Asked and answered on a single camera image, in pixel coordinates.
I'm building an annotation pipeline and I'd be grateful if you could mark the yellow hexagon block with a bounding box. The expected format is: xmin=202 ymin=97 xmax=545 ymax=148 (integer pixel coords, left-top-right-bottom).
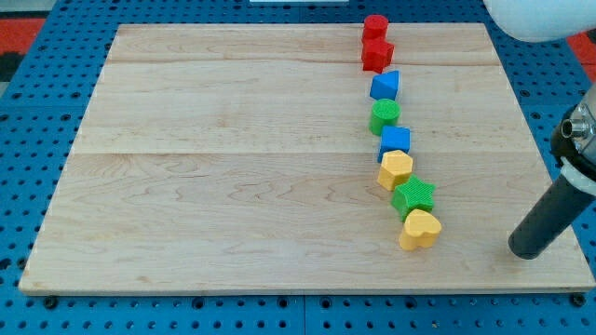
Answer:
xmin=377 ymin=150 xmax=413 ymax=192

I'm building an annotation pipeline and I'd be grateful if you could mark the red cylinder block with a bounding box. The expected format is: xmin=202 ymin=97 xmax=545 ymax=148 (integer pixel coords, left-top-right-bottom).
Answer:
xmin=362 ymin=14 xmax=389 ymax=41

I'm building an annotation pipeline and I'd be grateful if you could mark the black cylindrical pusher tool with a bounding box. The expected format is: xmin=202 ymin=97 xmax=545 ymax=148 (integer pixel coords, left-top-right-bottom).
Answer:
xmin=508 ymin=176 xmax=595 ymax=260

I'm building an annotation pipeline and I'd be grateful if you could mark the red star block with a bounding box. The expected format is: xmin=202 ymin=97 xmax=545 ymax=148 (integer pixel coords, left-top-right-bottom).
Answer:
xmin=361 ymin=38 xmax=395 ymax=74

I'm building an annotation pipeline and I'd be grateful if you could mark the wooden board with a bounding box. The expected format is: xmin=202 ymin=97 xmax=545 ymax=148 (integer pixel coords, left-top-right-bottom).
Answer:
xmin=20 ymin=23 xmax=595 ymax=296

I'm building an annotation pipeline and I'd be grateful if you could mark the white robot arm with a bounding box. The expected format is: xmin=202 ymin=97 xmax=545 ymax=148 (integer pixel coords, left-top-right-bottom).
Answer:
xmin=484 ymin=0 xmax=595 ymax=197

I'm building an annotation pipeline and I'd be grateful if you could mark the blue triangle block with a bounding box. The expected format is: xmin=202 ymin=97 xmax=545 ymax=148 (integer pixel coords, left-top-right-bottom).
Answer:
xmin=369 ymin=71 xmax=400 ymax=101

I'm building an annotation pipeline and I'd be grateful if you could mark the green star block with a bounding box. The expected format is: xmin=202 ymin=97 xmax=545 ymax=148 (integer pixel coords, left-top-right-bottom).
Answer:
xmin=390 ymin=175 xmax=436 ymax=221

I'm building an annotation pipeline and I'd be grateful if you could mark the green cylinder block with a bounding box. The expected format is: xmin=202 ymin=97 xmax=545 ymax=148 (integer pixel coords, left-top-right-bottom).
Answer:
xmin=369 ymin=99 xmax=401 ymax=136

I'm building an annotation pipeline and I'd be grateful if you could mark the yellow heart block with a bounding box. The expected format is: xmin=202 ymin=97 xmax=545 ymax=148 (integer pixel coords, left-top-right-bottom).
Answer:
xmin=398 ymin=209 xmax=442 ymax=251

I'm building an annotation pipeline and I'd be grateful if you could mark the blue cube block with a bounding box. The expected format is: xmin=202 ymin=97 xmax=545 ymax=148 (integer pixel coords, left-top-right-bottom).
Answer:
xmin=377 ymin=126 xmax=411 ymax=163

